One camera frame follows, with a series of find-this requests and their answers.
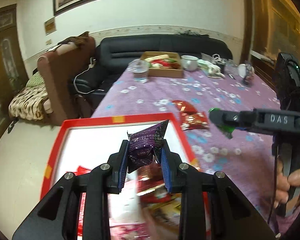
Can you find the brick-pattern wooden counter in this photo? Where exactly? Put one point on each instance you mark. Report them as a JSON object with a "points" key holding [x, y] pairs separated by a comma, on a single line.
{"points": [[262, 72]]}

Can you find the wall socket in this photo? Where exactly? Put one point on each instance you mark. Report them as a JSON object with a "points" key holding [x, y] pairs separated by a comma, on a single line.
{"points": [[48, 42]]}

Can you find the white ceramic mug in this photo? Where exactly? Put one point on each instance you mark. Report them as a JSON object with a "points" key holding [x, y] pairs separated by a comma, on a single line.
{"points": [[189, 63]]}

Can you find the dark red foil snack packet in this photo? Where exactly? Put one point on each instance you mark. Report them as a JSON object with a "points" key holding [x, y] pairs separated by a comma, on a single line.
{"points": [[183, 106]]}

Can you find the cardboard box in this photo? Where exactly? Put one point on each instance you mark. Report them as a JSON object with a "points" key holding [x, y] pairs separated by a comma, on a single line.
{"points": [[165, 73]]}

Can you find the red gift box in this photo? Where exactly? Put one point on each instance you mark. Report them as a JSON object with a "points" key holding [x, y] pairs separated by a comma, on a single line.
{"points": [[90, 123]]}

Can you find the wooden glass-door cabinet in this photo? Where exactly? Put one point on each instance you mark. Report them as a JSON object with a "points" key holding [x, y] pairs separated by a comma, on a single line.
{"points": [[2, 67]]}

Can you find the green snack packet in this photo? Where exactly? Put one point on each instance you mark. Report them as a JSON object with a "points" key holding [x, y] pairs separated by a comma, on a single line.
{"points": [[227, 131]]}

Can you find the purple floral tablecloth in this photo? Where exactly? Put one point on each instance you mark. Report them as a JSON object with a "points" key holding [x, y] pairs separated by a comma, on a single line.
{"points": [[240, 155]]}

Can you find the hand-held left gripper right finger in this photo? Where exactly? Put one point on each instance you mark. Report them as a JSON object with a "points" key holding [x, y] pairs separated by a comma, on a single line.
{"points": [[166, 167]]}

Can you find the assorted snack pile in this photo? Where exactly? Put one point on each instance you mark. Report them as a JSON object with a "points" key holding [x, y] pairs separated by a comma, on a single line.
{"points": [[165, 62]]}

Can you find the brown armchair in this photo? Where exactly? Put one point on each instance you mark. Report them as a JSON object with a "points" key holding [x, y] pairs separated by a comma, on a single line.
{"points": [[57, 80]]}

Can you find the small wall plaque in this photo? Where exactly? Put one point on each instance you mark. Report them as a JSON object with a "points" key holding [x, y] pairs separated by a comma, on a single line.
{"points": [[50, 26]]}

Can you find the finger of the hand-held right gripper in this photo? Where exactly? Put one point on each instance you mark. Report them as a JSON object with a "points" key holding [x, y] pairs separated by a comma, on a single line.
{"points": [[227, 117]]}

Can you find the brown patterned blanket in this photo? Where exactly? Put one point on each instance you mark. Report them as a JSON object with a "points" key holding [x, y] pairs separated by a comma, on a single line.
{"points": [[27, 102]]}

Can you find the dark green cloth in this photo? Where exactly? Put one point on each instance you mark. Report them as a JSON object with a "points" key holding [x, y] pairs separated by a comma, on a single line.
{"points": [[190, 33]]}

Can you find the large red snack packet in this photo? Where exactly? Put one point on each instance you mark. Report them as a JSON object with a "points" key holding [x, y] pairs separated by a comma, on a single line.
{"points": [[81, 170]]}

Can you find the clear cup with water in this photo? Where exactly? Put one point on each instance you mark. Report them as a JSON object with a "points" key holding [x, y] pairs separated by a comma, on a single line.
{"points": [[140, 73]]}

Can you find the red patterned snack packet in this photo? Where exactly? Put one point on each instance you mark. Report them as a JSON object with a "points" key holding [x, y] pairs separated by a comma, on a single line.
{"points": [[193, 121]]}

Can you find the dark brown cloth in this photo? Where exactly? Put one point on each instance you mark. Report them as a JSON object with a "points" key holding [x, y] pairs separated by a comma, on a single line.
{"points": [[76, 40]]}

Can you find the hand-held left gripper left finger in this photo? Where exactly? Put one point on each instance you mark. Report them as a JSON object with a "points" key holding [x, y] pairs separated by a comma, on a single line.
{"points": [[123, 165]]}

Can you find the black leather sofa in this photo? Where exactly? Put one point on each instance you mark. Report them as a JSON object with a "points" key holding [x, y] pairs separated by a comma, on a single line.
{"points": [[130, 45]]}

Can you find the dark purple snack packet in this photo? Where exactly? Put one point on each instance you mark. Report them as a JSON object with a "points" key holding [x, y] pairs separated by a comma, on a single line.
{"points": [[145, 142]]}

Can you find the black phone stand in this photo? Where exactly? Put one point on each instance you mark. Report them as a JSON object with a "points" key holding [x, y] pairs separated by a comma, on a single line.
{"points": [[247, 81]]}

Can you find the white crumpled cloth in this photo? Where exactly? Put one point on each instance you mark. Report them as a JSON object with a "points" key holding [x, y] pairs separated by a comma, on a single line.
{"points": [[212, 68]]}

